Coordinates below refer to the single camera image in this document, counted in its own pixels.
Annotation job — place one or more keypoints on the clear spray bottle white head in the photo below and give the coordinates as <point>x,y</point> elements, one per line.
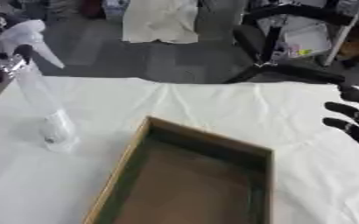
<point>39,96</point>

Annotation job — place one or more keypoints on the tan cardboard box green inside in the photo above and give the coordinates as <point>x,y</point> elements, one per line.
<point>187,186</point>

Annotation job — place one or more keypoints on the white hanging cloth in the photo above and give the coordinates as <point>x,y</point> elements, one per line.
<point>159,20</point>

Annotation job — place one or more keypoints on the white metal rack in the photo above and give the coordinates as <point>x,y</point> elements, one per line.
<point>310,38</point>

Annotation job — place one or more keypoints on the black office chair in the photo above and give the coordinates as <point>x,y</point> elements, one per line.
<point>290,70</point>

